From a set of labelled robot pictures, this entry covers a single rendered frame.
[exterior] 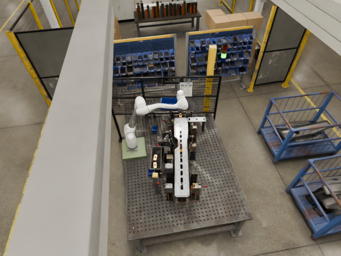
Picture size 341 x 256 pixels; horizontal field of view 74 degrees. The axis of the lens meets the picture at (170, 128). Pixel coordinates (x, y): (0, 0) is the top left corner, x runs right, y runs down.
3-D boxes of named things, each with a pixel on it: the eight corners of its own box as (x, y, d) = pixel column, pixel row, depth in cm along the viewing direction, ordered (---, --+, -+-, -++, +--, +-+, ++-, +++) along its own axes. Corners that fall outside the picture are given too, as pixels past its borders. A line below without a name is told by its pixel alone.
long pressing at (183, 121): (191, 197, 279) (192, 196, 278) (173, 197, 280) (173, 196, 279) (187, 117, 372) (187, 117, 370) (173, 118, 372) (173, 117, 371)
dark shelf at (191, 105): (195, 112, 378) (195, 110, 376) (141, 113, 381) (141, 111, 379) (194, 103, 393) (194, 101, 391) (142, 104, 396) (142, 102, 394)
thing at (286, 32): (248, 92, 560) (272, 6, 411) (246, 89, 569) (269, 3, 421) (288, 87, 568) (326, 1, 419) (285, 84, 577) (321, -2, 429)
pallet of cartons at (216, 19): (239, 52, 686) (249, 4, 586) (250, 67, 633) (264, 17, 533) (201, 58, 674) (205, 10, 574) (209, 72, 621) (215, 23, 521)
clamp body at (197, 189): (201, 201, 305) (203, 189, 278) (190, 201, 306) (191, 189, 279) (200, 194, 312) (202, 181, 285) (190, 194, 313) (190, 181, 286)
